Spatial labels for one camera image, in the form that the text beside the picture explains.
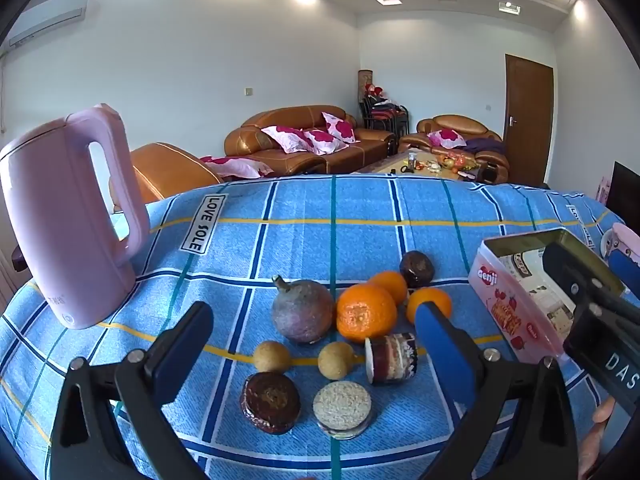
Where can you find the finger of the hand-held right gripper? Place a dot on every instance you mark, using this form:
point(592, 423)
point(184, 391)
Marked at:
point(622, 265)
point(575, 272)

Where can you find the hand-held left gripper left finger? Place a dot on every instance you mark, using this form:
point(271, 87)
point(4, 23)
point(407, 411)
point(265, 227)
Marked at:
point(184, 356)

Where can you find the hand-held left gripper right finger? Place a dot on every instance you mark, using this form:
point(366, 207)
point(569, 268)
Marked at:
point(445, 352)

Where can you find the small printed jar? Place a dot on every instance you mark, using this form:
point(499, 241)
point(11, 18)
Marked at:
point(392, 360)

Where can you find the small orange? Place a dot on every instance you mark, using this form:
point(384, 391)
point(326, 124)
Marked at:
point(440, 297)
point(392, 282)

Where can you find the pink rectangular tin box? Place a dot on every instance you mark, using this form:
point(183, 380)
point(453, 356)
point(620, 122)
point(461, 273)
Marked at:
point(500, 305)

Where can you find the large orange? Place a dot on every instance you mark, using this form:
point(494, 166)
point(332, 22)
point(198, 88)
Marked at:
point(365, 315)

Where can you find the dark purple passion fruit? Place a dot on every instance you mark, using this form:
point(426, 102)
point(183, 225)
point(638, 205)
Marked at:
point(416, 269)

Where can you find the tan longan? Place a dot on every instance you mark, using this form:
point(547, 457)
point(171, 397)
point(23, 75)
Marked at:
point(336, 360)
point(272, 357)

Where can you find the brown wrinkled passion fruit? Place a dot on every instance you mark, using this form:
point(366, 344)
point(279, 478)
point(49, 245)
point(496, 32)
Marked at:
point(270, 402)

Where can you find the purple mangosteen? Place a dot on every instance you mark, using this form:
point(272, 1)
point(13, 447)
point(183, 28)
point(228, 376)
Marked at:
point(302, 312)

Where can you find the person's right hand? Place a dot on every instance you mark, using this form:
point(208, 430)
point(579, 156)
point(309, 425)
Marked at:
point(602, 412)

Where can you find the pink cartoon cup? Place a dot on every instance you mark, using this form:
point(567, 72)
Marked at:
point(624, 237)

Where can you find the pink bag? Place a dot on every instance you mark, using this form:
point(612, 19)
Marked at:
point(603, 190)

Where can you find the black television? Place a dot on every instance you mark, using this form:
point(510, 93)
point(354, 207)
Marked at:
point(625, 185)

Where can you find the purple blanket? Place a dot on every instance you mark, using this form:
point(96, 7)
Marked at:
point(482, 144)

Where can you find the brown wooden door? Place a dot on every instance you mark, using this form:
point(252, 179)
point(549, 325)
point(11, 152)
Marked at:
point(530, 120)

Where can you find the heap of colourful snacks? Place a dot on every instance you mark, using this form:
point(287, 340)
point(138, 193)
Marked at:
point(452, 160)

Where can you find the blue checked tablecloth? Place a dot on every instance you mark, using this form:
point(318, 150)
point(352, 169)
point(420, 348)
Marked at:
point(300, 225)

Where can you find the pink electric kettle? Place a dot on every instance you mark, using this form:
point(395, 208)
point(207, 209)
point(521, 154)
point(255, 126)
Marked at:
point(60, 220)

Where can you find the brown leather chaise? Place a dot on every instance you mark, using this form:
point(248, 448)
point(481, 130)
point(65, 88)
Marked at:
point(165, 170)

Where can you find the pink floral cushion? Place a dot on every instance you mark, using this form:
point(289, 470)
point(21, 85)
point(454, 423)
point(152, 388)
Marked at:
point(325, 141)
point(287, 137)
point(340, 125)
point(235, 166)
point(446, 136)

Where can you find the brown leather armchair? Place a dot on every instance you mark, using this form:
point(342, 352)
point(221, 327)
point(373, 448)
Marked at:
point(460, 122)

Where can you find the wooden coffee table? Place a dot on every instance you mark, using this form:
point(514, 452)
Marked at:
point(385, 166)

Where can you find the brown leather sofa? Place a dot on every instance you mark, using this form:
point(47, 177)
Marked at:
point(350, 152)

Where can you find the stacked dark chairs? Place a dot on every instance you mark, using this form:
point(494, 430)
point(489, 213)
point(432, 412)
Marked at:
point(382, 117)

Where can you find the red plush toy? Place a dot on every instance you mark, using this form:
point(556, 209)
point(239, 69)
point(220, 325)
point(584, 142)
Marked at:
point(372, 91)

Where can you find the rectangular ceiling fixture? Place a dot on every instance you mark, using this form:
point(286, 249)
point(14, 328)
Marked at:
point(509, 7)

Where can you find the tall patterned vase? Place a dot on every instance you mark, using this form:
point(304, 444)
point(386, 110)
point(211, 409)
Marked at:
point(364, 80)

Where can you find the white air conditioner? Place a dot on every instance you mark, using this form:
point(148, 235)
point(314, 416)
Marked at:
point(50, 15)

